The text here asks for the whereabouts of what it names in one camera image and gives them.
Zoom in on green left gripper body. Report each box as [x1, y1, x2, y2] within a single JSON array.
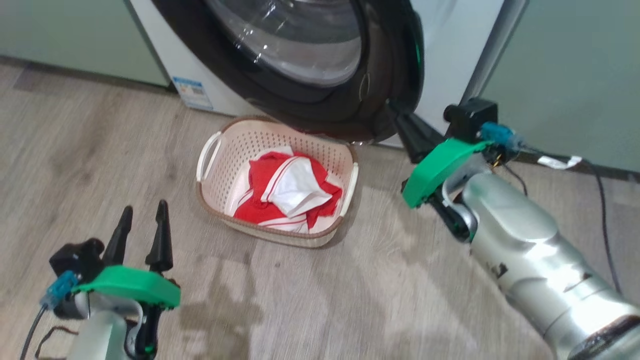
[[72, 266, 182, 360]]

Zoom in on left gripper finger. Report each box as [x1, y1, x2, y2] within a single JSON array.
[[102, 205, 134, 267], [145, 200, 174, 274]]

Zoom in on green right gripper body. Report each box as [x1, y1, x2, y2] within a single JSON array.
[[401, 138, 494, 242]]

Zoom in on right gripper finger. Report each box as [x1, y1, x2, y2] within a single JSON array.
[[387, 98, 444, 165]]

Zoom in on red and white garment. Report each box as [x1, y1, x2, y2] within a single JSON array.
[[260, 155, 332, 218], [232, 151, 344, 234]]

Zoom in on dark round glass washer door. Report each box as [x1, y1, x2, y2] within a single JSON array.
[[151, 0, 426, 144]]

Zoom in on white front-load washing machine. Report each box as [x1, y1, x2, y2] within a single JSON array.
[[129, 0, 529, 149]]

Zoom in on cream perforated laundry basket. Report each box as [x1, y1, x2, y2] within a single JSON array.
[[196, 116, 360, 249]]

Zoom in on pale green cabinet door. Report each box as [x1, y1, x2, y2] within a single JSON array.
[[480, 0, 640, 173], [0, 0, 171, 88]]

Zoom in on blue energy label sticker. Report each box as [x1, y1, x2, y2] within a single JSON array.
[[172, 76, 214, 112]]

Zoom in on blue cable connector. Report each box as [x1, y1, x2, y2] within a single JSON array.
[[40, 271, 79, 310], [480, 121, 524, 152]]

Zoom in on thin dark wire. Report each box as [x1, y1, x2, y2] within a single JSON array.
[[34, 326, 77, 360]]

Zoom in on thin black cable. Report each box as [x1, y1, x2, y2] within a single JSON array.
[[20, 305, 48, 360], [500, 144, 624, 295]]

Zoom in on white cable tag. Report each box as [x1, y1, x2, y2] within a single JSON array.
[[537, 155, 584, 171]]

